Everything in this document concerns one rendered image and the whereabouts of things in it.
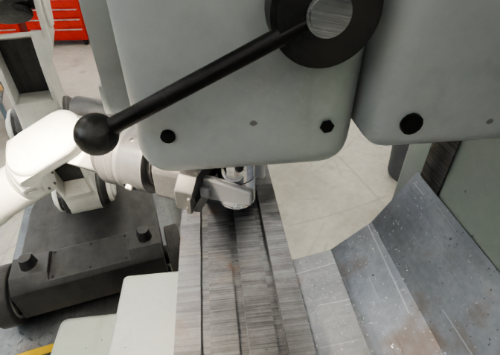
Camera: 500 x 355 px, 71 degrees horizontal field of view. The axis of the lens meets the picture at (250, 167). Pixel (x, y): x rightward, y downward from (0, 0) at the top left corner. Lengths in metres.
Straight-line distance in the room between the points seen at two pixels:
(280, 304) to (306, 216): 1.51
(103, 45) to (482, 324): 0.60
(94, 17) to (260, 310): 0.53
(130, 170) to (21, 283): 0.89
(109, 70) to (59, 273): 0.99
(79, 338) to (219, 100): 0.77
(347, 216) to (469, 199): 1.60
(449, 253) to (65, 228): 1.22
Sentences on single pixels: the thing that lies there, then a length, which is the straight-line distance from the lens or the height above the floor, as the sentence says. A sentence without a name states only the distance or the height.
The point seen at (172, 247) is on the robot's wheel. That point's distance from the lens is 1.24.
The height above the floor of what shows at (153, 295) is 0.85.
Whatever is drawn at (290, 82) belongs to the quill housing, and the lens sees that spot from 0.27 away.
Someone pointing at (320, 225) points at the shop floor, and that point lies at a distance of 2.13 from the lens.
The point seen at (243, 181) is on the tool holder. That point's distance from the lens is 0.42.
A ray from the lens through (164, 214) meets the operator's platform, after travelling 1.63.
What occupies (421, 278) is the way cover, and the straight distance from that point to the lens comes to 0.71.
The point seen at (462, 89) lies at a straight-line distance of 0.31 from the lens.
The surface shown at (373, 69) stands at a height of 1.41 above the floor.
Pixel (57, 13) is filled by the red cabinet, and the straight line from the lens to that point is 5.38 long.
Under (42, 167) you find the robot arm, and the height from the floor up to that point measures 1.24.
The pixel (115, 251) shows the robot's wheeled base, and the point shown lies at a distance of 1.27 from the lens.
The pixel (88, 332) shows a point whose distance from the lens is 0.96.
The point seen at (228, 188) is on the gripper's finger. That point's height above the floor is 1.24.
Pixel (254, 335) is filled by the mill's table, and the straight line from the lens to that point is 0.66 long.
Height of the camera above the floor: 1.51
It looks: 37 degrees down
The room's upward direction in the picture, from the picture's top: straight up
